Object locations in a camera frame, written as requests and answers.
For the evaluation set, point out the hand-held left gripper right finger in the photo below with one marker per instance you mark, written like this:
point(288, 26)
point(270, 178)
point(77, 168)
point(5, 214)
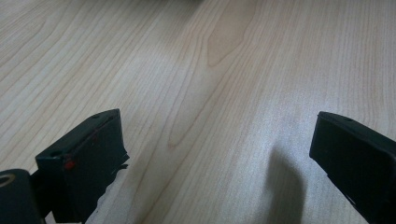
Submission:
point(361, 168)

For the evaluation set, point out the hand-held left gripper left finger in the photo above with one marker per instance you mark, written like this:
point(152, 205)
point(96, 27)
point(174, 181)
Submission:
point(84, 165)

